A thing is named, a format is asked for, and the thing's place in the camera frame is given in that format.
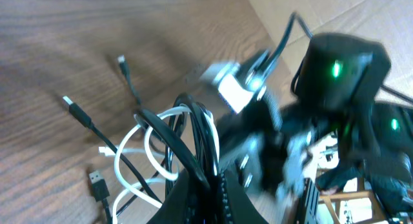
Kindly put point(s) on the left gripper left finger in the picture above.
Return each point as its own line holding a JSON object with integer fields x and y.
{"x": 182, "y": 205}

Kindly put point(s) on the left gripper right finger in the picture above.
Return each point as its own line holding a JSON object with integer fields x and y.
{"x": 233, "y": 205}

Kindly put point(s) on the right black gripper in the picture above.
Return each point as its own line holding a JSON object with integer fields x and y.
{"x": 267, "y": 148}

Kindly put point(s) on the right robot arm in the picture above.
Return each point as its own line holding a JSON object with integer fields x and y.
{"x": 335, "y": 87}

